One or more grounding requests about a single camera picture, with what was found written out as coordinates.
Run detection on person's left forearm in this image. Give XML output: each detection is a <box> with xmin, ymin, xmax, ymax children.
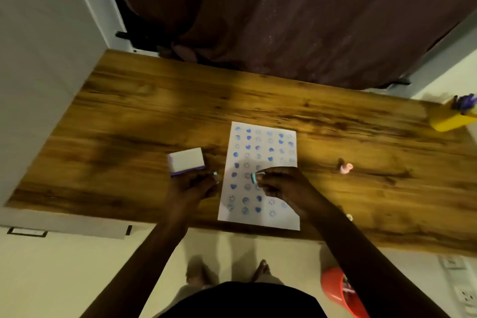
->
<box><xmin>80</xmin><ymin>217</ymin><xmax>189</xmax><ymax>318</ymax></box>

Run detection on person's left hand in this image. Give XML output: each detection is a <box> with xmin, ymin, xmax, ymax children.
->
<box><xmin>164</xmin><ymin>171</ymin><xmax>221</xmax><ymax>229</ymax></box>

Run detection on person's left foot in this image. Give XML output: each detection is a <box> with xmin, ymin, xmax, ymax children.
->
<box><xmin>186</xmin><ymin>255</ymin><xmax>214</xmax><ymax>289</ymax></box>

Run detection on person's right foot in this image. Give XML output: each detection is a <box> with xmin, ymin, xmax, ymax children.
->
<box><xmin>251</xmin><ymin>259</ymin><xmax>273</xmax><ymax>283</ymax></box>

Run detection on person's foot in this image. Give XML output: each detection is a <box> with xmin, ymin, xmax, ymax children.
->
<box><xmin>251</xmin><ymin>259</ymin><xmax>273</xmax><ymax>283</ymax></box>
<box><xmin>186</xmin><ymin>255</ymin><xmax>214</xmax><ymax>289</ymax></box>

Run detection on red plastic bucket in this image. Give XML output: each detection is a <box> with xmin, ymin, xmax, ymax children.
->
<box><xmin>320</xmin><ymin>267</ymin><xmax>370</xmax><ymax>318</ymax></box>

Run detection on white paper sheet with blue stamps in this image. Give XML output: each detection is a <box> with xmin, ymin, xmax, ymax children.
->
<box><xmin>217</xmin><ymin>121</ymin><xmax>301</xmax><ymax>231</ymax></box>

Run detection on dark maroon curtain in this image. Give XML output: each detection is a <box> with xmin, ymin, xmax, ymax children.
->
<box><xmin>100</xmin><ymin>0</ymin><xmax>477</xmax><ymax>90</ymax></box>

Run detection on person's right forearm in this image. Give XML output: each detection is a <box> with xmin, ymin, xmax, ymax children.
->
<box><xmin>309</xmin><ymin>205</ymin><xmax>452</xmax><ymax>318</ymax></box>

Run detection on white box with purple base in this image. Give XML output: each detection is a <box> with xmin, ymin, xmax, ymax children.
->
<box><xmin>167</xmin><ymin>148</ymin><xmax>206</xmax><ymax>177</ymax></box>

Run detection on black framed label holder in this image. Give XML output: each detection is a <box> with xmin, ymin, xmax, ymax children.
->
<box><xmin>7</xmin><ymin>227</ymin><xmax>48</xmax><ymax>239</ymax></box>

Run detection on person's right hand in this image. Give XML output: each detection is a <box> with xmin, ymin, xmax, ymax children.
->
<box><xmin>256</xmin><ymin>167</ymin><xmax>329</xmax><ymax>224</ymax></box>

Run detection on bunch of purple pens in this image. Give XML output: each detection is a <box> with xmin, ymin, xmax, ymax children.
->
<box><xmin>450</xmin><ymin>93</ymin><xmax>477</xmax><ymax>112</ymax></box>

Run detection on white power strip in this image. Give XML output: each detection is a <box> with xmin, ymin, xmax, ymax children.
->
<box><xmin>439</xmin><ymin>254</ymin><xmax>477</xmax><ymax>315</ymax></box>

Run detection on person's black shorts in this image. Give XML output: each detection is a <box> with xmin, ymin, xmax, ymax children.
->
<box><xmin>159</xmin><ymin>281</ymin><xmax>328</xmax><ymax>318</ymax></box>

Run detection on yellow pen holder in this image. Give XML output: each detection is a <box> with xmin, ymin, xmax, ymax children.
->
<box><xmin>428</xmin><ymin>99</ymin><xmax>477</xmax><ymax>133</ymax></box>

